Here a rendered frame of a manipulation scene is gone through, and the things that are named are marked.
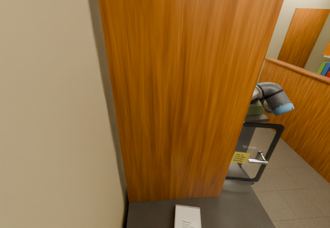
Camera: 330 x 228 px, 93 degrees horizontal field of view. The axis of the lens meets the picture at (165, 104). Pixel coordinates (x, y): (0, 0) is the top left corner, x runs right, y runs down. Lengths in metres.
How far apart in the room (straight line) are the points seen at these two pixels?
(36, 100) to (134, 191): 0.72
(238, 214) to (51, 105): 0.95
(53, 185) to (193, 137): 0.49
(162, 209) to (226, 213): 0.32
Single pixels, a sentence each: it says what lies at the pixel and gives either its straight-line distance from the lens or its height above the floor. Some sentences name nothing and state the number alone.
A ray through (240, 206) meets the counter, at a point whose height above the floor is 0.94.
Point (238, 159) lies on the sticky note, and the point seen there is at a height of 1.16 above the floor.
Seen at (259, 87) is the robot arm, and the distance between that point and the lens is 1.19.
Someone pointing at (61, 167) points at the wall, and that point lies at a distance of 0.34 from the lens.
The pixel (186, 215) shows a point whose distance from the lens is 0.92.
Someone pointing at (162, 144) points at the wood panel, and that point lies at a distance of 0.67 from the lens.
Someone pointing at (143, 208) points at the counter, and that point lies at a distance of 0.97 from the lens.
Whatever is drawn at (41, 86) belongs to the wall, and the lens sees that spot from 0.29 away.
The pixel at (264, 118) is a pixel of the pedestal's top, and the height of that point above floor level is 0.94.
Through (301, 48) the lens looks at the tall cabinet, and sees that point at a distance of 5.79.
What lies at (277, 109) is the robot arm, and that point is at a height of 1.30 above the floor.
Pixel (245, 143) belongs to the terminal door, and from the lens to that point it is 0.88.
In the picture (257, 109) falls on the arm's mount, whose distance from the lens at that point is 1.84.
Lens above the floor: 1.80
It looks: 29 degrees down
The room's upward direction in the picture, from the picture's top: 2 degrees clockwise
